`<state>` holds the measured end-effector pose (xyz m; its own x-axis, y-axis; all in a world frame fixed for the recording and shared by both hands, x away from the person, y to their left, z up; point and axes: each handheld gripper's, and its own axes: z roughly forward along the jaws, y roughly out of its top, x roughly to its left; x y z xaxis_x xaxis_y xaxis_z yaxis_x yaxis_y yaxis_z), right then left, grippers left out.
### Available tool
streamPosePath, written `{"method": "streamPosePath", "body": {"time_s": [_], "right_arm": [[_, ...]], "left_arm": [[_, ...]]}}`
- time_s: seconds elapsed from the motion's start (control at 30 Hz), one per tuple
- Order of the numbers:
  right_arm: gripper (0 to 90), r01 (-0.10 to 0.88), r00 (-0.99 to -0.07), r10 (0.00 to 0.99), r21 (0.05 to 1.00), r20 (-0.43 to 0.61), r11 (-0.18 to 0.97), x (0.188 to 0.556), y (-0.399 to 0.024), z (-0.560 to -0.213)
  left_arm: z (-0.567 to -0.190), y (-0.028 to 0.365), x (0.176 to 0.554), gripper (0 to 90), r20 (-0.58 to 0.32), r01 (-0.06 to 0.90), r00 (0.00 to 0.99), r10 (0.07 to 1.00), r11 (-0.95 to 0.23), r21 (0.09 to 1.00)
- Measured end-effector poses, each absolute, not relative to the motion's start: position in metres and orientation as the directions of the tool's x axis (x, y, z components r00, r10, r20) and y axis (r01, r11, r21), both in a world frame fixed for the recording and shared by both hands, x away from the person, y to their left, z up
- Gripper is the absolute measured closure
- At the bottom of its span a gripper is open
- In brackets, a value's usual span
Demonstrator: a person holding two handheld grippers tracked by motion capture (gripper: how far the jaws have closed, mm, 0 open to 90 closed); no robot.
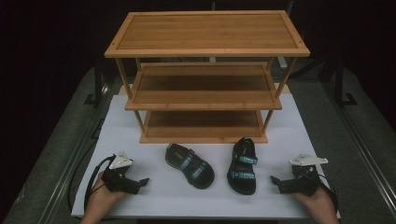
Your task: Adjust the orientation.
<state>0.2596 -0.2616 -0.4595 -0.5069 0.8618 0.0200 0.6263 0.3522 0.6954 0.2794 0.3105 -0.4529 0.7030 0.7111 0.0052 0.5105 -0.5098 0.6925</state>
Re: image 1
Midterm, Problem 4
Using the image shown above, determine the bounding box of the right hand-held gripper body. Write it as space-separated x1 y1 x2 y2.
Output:
280 153 329 198

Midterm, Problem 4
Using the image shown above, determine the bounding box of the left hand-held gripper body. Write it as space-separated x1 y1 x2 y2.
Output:
101 151 142 196

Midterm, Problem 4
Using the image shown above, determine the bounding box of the black sandal with teal straps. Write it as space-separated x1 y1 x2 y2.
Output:
164 143 216 190
226 135 259 196

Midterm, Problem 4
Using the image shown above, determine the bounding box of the three-tier wooden shoe rack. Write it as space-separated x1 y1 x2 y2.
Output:
104 9 311 145

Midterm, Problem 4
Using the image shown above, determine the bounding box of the person's left hand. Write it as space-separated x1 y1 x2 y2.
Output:
86 172 129 215

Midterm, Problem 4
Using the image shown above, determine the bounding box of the person's right hand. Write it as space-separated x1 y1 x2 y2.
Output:
292 186 339 217

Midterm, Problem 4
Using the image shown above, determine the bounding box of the black metal stand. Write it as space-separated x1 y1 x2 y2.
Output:
334 59 359 107
83 59 110 108

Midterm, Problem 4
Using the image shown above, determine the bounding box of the aluminium floor rail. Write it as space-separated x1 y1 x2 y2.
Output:
36 83 110 224
323 82 396 210

